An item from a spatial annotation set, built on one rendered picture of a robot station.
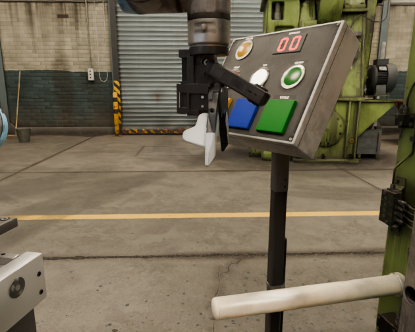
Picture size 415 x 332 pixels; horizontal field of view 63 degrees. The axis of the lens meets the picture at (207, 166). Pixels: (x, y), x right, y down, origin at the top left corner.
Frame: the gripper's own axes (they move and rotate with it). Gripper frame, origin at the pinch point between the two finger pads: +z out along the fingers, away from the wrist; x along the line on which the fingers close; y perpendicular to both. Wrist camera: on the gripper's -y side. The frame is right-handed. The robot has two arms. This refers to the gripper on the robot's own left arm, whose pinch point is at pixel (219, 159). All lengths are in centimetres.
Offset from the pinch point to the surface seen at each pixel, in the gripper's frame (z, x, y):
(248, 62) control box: -19.5, -27.7, -1.8
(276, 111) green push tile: -8.3, -11.3, -9.9
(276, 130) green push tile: -4.8, -8.5, -10.0
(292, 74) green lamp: -15.9, -15.2, -12.7
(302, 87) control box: -13.2, -12.0, -14.9
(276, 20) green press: -106, -456, 7
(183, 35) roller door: -130, -722, 224
